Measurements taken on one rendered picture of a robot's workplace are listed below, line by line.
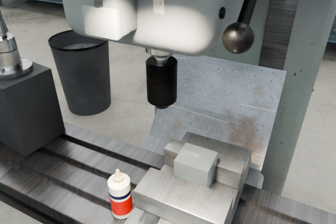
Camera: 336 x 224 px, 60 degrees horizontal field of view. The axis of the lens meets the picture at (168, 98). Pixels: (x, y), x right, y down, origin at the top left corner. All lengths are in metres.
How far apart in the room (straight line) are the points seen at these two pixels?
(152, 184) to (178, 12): 0.30
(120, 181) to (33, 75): 0.32
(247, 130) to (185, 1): 0.55
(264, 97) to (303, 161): 1.53
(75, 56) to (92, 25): 2.01
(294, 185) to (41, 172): 1.67
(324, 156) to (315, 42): 1.70
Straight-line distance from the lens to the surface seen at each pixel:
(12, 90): 0.69
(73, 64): 2.34
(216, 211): 0.47
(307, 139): 2.50
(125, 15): 0.30
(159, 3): 0.30
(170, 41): 0.31
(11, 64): 0.72
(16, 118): 0.72
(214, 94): 0.81
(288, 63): 0.78
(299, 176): 2.16
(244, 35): 0.28
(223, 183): 0.56
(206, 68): 0.82
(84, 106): 2.55
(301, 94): 0.81
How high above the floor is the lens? 1.44
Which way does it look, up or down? 31 degrees down
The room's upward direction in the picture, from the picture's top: straight up
